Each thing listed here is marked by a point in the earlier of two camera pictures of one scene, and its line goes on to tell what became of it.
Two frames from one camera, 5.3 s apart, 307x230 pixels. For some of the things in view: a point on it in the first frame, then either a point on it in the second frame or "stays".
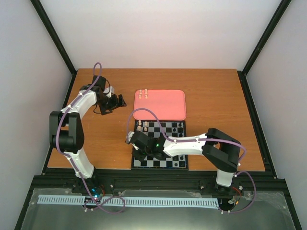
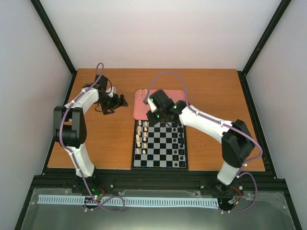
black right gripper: x=140 y=157 → x=152 y=120
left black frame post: x=51 y=31 stays
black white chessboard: x=171 y=128 stays
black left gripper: x=115 y=104 stays
